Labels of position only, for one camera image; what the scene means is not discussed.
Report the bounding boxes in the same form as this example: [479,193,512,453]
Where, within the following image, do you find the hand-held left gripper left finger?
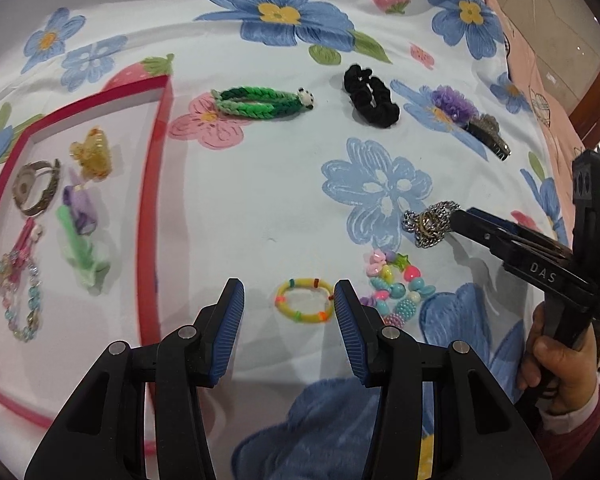
[24,277,246,480]

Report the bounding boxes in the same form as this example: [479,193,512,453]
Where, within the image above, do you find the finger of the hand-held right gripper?
[467,206,573,256]
[449,209,526,266]

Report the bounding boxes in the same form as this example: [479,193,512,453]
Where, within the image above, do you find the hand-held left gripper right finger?
[333,280,551,480]

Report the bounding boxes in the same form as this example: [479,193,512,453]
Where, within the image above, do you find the silver chain bracelet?
[402,201,461,249]

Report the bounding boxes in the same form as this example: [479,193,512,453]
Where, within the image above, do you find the yellow hair tie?
[275,277,336,325]

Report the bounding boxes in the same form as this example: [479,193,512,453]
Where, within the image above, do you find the red shallow box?
[0,72,176,431]

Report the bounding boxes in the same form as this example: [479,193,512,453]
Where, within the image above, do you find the green hair claw clip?
[56,205,112,288]

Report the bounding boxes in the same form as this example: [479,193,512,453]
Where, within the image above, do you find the purple hair tie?
[62,184,101,236]

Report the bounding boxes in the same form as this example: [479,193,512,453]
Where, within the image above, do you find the pastel beaded bracelet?
[0,250,45,343]

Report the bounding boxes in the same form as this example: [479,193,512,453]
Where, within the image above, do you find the pink hair clip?
[10,217,46,281]

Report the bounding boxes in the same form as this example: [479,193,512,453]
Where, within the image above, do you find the yellow hair claw clip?
[69,128,112,181]

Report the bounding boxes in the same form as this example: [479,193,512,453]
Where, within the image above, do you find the bronze wrist watch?
[12,158,62,218]

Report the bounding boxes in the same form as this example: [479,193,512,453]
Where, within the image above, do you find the person's right forearm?
[532,385,600,480]

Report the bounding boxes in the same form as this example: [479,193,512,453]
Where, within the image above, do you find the person's right hand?
[517,305,600,415]

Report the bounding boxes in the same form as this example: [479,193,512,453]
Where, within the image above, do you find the black hair claw clip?
[464,114,512,162]

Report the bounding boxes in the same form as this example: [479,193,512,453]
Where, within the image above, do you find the purple flower hair accessory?
[431,85,478,126]

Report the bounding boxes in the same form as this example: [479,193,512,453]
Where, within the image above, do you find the blue floral blanket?
[0,0,581,480]

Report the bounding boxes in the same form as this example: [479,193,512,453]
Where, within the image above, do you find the pink printed cloth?
[480,0,600,211]

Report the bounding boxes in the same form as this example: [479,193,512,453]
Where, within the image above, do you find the black scrunchie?
[343,64,402,127]

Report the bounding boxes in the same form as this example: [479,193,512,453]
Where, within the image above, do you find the chunky colourful bead bracelet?
[360,249,437,328]

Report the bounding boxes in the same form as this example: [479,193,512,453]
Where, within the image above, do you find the green braided panda bracelet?
[211,86,315,121]

